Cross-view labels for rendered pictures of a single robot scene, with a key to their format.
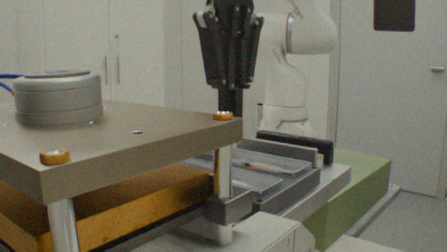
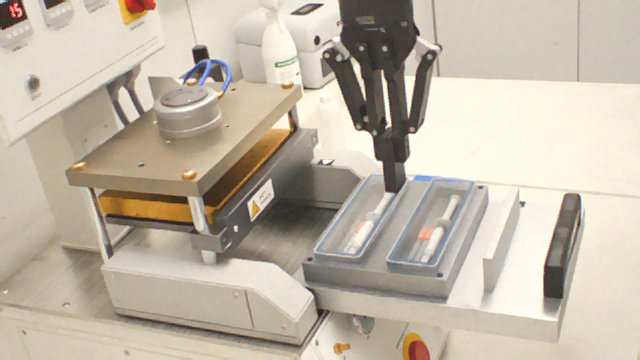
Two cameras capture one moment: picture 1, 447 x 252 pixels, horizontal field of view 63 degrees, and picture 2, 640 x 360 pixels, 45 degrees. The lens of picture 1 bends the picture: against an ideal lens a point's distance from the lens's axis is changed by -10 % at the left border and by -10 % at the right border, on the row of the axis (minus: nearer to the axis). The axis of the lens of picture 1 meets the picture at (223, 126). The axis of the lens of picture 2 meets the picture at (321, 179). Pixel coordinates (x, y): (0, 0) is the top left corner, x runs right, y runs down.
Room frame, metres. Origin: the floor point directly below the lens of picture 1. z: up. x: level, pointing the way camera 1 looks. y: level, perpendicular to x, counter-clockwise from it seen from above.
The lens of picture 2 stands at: (0.32, -0.76, 1.47)
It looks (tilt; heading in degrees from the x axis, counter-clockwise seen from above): 28 degrees down; 80
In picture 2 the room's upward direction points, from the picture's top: 9 degrees counter-clockwise
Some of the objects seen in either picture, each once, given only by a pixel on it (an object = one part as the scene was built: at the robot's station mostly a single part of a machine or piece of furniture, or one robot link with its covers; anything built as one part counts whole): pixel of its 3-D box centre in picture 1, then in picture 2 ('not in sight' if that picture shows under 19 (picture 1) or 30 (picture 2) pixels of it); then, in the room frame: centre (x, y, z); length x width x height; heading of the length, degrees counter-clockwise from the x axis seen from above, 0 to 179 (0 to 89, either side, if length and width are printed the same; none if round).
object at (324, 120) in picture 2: not in sight; (330, 126); (0.61, 0.67, 0.82); 0.05 x 0.05 x 0.14
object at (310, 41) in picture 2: not in sight; (297, 41); (0.65, 1.10, 0.88); 0.25 x 0.20 x 0.17; 134
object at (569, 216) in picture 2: (293, 146); (563, 241); (0.69, -0.12, 0.99); 0.15 x 0.02 x 0.04; 53
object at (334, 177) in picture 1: (250, 176); (440, 243); (0.58, -0.04, 0.97); 0.30 x 0.22 x 0.08; 143
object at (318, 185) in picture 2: not in sight; (309, 177); (0.48, 0.21, 0.96); 0.26 x 0.05 x 0.07; 143
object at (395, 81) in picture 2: (236, 47); (396, 86); (0.55, -0.02, 1.16); 0.04 x 0.01 x 0.11; 51
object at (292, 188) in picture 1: (231, 177); (400, 230); (0.54, -0.01, 0.98); 0.20 x 0.17 x 0.03; 53
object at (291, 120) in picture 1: (291, 127); not in sight; (1.10, -0.19, 0.93); 0.22 x 0.19 x 0.14; 136
